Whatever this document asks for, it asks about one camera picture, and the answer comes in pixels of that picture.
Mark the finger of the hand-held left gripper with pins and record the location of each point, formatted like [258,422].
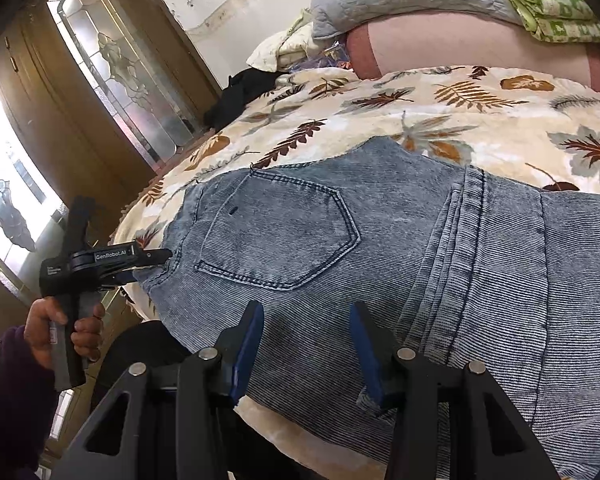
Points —
[122,279]
[155,256]

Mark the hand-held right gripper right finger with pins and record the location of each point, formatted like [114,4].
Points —
[367,360]

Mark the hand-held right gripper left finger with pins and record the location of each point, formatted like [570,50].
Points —
[247,350]

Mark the blue denim pants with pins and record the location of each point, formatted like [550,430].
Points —
[430,260]

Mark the person's left forearm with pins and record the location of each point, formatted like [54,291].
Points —
[10,410]

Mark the person's left hand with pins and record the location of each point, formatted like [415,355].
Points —
[87,335]

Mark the patterned glass window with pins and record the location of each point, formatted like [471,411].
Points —
[15,185]

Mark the wooden door with patterned glass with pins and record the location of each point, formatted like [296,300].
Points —
[55,110]

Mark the black garment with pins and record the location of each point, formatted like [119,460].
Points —
[240,97]

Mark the leaf print blanket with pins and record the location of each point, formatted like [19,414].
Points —
[380,125]

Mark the white floral cloth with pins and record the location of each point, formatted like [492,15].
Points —
[275,47]

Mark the pink sofa cushion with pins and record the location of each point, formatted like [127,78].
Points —
[480,45]

